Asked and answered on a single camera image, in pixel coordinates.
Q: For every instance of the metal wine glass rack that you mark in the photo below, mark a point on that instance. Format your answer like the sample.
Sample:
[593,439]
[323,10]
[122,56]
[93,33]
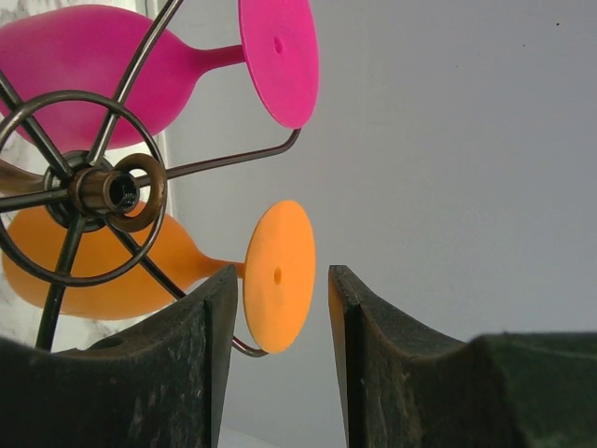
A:
[106,184]

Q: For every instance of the orange wine glass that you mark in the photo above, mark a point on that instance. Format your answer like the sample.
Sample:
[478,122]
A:
[278,272]

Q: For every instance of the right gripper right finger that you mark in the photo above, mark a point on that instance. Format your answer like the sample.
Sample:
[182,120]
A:
[403,384]

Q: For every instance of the pink wine glass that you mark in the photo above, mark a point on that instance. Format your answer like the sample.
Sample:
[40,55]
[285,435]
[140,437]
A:
[89,47]

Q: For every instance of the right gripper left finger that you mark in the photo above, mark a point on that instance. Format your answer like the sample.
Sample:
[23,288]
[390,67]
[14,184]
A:
[159,383]

